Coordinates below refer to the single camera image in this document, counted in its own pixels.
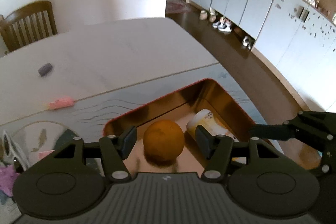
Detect white yellow plastic bottle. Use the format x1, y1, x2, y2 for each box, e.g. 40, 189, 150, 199
186, 109, 239, 141

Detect white sneakers pair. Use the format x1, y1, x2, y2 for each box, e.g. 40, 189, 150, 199
212, 16, 232, 33

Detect fish pattern table mat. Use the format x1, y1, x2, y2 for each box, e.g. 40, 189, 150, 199
0, 63, 284, 224

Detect white blue wall cabinet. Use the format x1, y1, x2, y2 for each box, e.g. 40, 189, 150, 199
186, 0, 336, 113

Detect red metal tin box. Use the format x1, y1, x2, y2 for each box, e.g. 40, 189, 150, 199
103, 79, 255, 175

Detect brown wooden chair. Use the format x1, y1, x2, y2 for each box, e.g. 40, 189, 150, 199
1, 0, 58, 52

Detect white cup dark contents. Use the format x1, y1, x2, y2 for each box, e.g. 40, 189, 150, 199
2, 130, 30, 171

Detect orange fruit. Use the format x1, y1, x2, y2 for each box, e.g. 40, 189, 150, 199
143, 120, 185, 162

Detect small grey cylinder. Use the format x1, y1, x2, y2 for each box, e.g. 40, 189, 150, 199
38, 63, 53, 77

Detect purple black plush toy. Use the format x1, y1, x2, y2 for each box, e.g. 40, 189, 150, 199
0, 165, 19, 197

